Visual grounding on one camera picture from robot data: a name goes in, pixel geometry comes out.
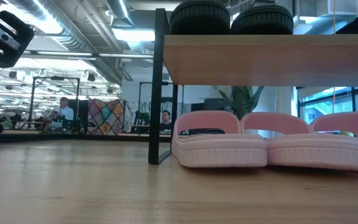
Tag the black slide sandal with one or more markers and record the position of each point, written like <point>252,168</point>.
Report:
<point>261,20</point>
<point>199,18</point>

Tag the pink slide sandal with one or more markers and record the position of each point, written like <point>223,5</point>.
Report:
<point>219,152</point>
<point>315,155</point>
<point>353,124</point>

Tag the wooden shelf with black legs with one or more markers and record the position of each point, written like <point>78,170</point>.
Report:
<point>259,59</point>

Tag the silver horizontal pipe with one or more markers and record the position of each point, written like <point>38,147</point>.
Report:
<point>64,53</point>

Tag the person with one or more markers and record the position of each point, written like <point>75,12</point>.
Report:
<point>166,116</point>
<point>64,113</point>

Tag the colourful patchwork quilt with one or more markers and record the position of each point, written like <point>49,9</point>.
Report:
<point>106,116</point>

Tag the black background monitor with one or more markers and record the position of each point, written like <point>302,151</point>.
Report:
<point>216,104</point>

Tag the green plant in white pot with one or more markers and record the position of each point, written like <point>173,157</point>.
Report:
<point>244,99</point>

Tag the white hanging box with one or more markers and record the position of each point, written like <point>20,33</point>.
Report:
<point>337,7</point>

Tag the silver ventilation duct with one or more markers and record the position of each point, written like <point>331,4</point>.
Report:
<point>73,42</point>

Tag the black metal rack frame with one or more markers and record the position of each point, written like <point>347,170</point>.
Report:
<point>56,78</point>

